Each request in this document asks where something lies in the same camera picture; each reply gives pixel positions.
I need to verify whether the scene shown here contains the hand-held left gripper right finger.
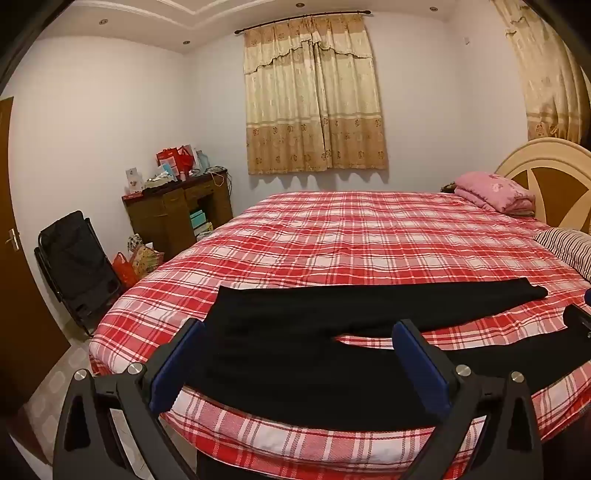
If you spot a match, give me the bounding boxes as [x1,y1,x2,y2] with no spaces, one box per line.
[392,318,546,480]

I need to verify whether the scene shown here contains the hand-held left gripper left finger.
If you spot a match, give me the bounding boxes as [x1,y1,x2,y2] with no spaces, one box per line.
[52,318,206,480]

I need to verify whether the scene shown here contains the black pants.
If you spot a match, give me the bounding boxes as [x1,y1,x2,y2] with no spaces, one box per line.
[187,277,591,432]

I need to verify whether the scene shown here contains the striped pillow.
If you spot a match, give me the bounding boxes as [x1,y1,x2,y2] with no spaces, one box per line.
[533,227,591,281]

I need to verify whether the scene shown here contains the red plastic bag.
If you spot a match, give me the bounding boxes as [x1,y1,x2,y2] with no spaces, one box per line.
[112,252,139,288]

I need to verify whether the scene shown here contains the floral gift bag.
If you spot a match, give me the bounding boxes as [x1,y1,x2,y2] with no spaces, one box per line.
[127,234,164,278]

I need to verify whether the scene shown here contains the pink folded quilt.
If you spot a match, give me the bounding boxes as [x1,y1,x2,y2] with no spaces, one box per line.
[454,172,536,215]

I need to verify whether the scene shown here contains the cream wooden headboard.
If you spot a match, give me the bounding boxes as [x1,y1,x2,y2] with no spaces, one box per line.
[494,137,591,236]

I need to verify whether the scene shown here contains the black folding chair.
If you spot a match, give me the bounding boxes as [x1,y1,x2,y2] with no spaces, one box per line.
[34,211,123,337]

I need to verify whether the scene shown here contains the red plaid bed sheet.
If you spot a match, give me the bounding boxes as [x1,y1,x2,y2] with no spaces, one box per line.
[88,190,591,480]

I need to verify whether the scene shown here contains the teal boxes under desk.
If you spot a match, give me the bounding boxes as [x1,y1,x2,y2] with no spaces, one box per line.
[189,210,214,241]

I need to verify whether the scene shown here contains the brown wooden desk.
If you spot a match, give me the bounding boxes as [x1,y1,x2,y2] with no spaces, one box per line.
[121,168,234,263]

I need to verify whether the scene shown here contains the brown wooden door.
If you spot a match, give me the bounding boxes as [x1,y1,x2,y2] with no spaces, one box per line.
[0,96,72,402]

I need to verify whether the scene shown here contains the red gift bag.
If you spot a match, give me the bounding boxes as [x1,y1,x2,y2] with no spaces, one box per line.
[156,145,195,171]

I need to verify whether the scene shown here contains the beige patterned side curtain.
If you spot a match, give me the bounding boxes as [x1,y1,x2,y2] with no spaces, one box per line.
[489,0,591,146]

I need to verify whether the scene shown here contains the beige patterned window curtain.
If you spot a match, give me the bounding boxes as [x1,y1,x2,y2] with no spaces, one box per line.
[243,13,389,175]

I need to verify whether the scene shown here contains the dark curtain rod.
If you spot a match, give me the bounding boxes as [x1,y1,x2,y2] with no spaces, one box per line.
[234,10,374,35]

